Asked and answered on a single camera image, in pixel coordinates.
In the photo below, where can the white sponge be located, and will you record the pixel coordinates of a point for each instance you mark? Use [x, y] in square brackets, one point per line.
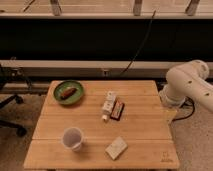
[116, 148]

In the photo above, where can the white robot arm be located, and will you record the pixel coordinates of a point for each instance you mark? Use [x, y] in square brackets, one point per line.
[188, 80]

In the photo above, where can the white tube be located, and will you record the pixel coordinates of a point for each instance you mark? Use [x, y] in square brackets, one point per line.
[108, 105]

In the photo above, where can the dark red candy bar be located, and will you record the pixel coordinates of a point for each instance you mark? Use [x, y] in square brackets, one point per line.
[117, 111]

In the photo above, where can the green plate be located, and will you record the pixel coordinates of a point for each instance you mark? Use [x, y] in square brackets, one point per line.
[63, 86]

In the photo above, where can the brown pastry on plate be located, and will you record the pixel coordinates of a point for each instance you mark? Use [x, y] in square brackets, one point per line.
[69, 92]

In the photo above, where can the wooden folding table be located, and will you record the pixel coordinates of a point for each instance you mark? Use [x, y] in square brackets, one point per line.
[143, 126]

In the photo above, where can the black office chair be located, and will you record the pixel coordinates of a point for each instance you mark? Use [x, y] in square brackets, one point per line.
[6, 106]

